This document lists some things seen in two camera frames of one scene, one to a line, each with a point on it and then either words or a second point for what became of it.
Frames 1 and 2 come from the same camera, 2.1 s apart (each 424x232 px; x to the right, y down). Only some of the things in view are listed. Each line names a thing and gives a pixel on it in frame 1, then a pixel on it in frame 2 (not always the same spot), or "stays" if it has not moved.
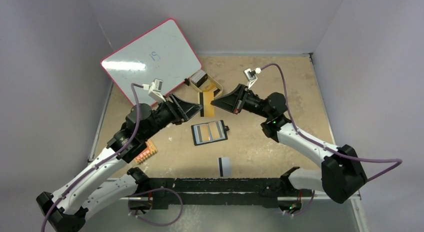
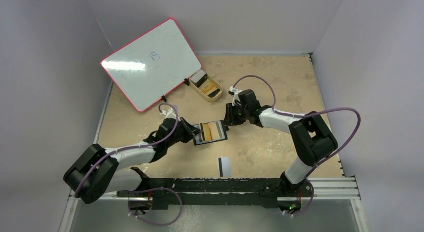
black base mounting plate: [166, 193] stays
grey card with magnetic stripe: [224, 166] stays
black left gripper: [181, 111] → [191, 129]
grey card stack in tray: [198, 78] stays
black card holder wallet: [209, 132] stays
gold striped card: [208, 109] → [207, 135]
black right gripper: [241, 99] → [231, 114]
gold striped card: [215, 130] stays
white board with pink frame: [163, 53] stays
